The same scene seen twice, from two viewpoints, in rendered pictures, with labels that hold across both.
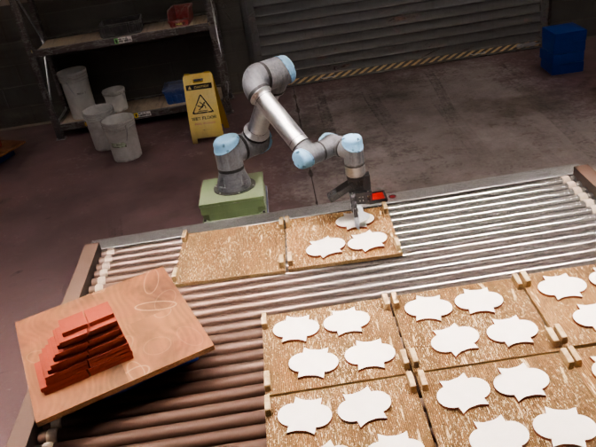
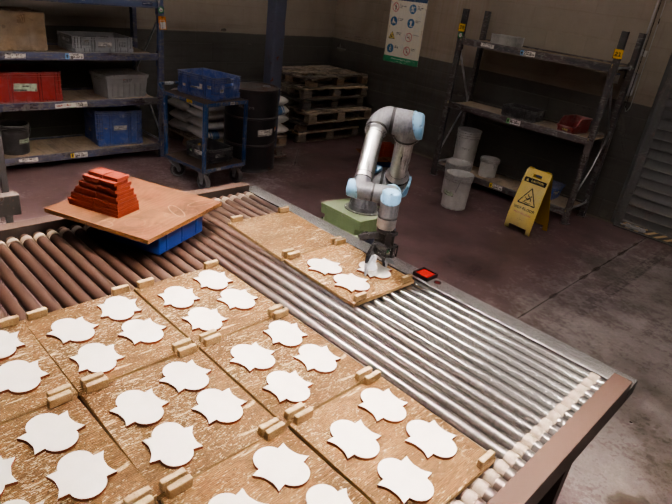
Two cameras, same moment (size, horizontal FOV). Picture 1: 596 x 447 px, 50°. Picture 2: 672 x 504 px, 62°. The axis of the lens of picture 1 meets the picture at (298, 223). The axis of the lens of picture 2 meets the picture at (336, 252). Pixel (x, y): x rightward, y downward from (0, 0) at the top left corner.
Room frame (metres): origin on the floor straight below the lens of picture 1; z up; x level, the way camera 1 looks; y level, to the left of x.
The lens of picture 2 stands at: (0.53, -1.45, 1.97)
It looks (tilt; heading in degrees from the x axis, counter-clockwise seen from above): 26 degrees down; 42
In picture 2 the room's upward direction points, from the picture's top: 8 degrees clockwise
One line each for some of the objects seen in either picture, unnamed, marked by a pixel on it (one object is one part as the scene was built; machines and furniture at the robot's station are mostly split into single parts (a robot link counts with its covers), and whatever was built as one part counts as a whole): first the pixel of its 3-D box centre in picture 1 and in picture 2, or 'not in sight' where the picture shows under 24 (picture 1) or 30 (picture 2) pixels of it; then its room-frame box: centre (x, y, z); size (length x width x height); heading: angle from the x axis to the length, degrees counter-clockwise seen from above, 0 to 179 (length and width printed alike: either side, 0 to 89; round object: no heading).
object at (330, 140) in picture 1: (331, 145); (387, 195); (2.22, -0.17, 1.24); 0.11 x 0.11 x 0.08; 36
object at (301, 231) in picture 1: (340, 237); (348, 271); (2.07, -0.15, 0.93); 0.41 x 0.35 x 0.02; 88
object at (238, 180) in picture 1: (232, 176); (364, 199); (2.59, 0.25, 1.01); 0.15 x 0.15 x 0.10
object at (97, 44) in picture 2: not in sight; (95, 42); (3.05, 4.37, 1.16); 0.60 x 0.40 x 0.15; 2
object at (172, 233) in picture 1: (336, 212); (391, 266); (2.33, -0.17, 0.89); 2.08 x 0.08 x 0.06; 90
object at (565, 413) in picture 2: (347, 250); (340, 282); (2.01, -0.17, 0.90); 1.95 x 0.05 x 0.05; 90
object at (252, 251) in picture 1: (231, 252); (285, 233); (2.08, 0.27, 0.93); 0.41 x 0.35 x 0.02; 87
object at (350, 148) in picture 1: (352, 150); (389, 204); (2.15, -0.24, 1.24); 0.09 x 0.08 x 0.11; 36
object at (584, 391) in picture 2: (341, 231); (365, 273); (2.16, -0.17, 0.90); 1.95 x 0.05 x 0.05; 90
